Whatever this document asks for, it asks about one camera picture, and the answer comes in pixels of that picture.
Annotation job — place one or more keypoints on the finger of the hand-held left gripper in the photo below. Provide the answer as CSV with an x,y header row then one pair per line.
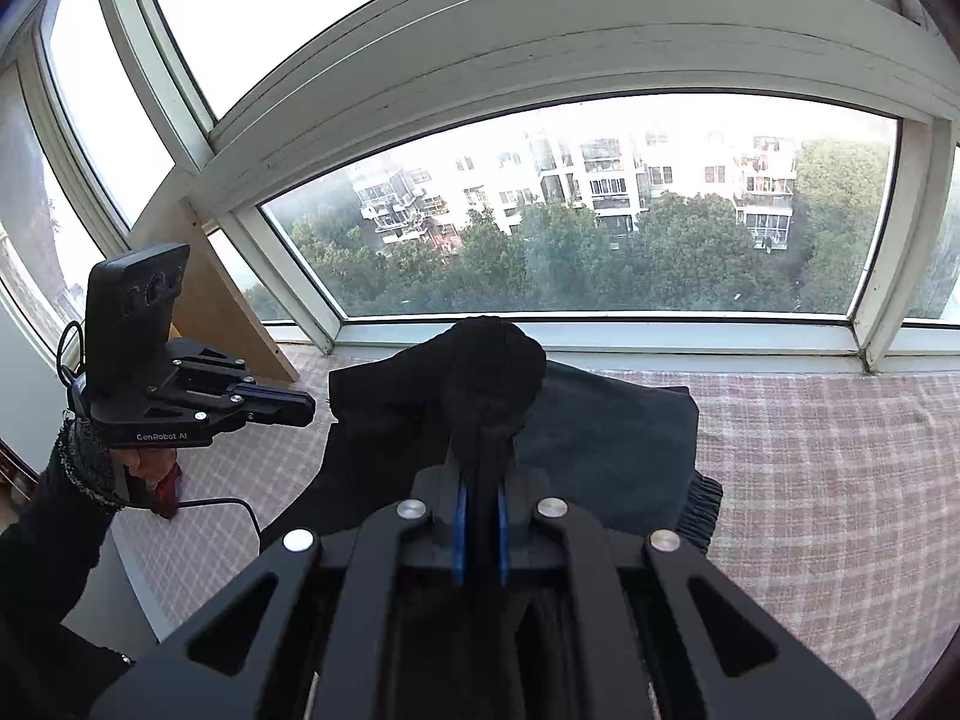
x,y
210,367
277,409

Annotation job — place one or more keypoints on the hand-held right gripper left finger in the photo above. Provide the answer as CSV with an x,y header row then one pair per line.
x,y
459,532

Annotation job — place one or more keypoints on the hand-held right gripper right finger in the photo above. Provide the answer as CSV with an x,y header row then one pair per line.
x,y
502,532

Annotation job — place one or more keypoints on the black yellow-striped sport pants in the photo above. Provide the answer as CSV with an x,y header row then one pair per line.
x,y
600,450

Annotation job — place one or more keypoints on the person's left forearm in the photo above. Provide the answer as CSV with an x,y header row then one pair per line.
x,y
45,540

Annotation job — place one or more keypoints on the person's left hand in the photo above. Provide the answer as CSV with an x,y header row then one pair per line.
x,y
142,469

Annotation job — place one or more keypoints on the large light wooden board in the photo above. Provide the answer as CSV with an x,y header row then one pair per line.
x,y
225,300

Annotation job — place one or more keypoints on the green trees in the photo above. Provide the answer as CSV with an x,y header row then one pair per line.
x,y
562,262

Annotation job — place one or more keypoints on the apartment buildings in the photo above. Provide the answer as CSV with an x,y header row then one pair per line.
x,y
615,165

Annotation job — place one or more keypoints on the white window frame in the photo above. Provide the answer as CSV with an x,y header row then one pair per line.
x,y
525,37

